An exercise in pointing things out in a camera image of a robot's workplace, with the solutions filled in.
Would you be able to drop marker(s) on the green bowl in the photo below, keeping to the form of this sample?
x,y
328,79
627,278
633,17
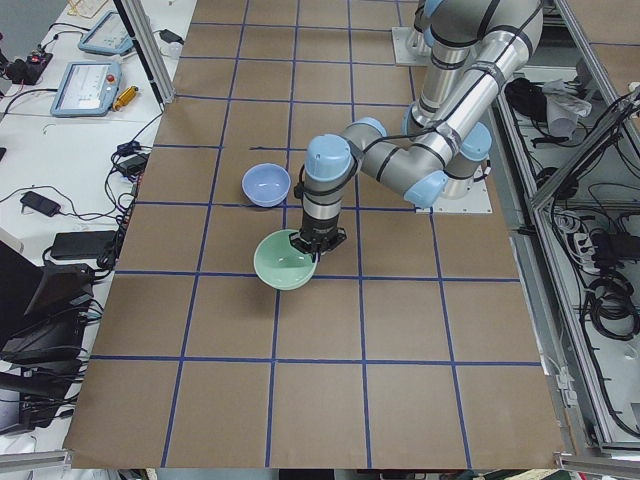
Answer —
x,y
281,266

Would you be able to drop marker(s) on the black smartphone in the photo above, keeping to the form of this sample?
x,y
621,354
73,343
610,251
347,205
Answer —
x,y
40,204

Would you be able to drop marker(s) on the black power brick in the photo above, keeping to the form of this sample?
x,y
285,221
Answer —
x,y
81,245

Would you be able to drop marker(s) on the blue bowl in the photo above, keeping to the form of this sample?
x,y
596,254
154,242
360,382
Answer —
x,y
266,184

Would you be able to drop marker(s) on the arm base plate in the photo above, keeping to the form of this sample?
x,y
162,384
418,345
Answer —
x,y
410,47
466,196

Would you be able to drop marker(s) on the aluminium frame rail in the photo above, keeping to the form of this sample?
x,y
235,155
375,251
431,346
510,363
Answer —
x,y
548,297

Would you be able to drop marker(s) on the near teach pendant tablet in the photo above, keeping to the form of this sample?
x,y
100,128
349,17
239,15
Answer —
x,y
87,89

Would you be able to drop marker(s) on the aluminium frame post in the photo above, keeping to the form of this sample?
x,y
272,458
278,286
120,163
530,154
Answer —
x,y
138,27

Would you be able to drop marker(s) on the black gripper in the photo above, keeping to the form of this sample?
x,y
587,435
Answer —
x,y
319,225

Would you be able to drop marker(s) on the yellow cylindrical tool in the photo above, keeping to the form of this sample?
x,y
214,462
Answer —
x,y
124,98

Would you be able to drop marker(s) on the teach pendant tablet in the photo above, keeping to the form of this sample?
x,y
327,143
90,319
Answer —
x,y
107,37
87,89

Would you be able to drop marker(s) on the far teach pendant tablet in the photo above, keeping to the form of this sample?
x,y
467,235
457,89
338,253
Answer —
x,y
107,37

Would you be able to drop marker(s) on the black laptop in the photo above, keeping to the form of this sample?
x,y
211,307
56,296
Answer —
x,y
41,308

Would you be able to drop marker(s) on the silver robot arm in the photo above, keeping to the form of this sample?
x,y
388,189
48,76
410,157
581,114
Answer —
x,y
476,47

